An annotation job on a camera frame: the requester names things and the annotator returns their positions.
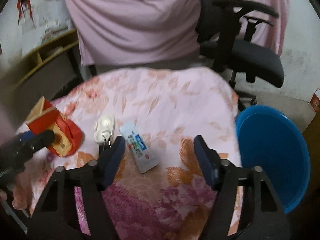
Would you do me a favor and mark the red paper bag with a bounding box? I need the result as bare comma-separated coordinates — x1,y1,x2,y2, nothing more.
25,97,83,157

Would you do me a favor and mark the person's left hand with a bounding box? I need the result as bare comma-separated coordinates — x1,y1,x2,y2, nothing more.
1,171,33,213

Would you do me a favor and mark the red feather wall ornament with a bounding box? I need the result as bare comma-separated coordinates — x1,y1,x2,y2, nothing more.
16,0,34,26

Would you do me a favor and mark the blue plastic bucket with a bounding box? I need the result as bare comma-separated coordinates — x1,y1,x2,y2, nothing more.
236,105,311,213

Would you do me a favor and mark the stack of papers on shelf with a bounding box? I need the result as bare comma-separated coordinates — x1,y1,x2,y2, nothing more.
41,18,74,43

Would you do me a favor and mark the white earbud case tray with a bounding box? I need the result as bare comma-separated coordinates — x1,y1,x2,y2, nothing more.
93,114,115,144

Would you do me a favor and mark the red box on floor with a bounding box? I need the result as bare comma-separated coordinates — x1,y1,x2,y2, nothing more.
310,88,320,112

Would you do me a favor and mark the floral pink tablecloth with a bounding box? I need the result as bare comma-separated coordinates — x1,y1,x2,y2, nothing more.
25,67,241,239

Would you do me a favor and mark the black binder clip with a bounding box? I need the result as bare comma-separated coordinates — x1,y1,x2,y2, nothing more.
101,130,112,151

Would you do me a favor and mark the black office chair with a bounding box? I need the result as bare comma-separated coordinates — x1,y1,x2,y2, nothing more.
194,0,285,106

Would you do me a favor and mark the wooden shelf unit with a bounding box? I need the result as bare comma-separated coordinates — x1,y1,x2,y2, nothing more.
1,29,84,101

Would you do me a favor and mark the pink sheet on wall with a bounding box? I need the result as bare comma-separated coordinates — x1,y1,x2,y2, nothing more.
60,0,291,68

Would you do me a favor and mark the white blue sachet packet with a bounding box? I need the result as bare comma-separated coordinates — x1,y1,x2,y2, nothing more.
119,121,158,174

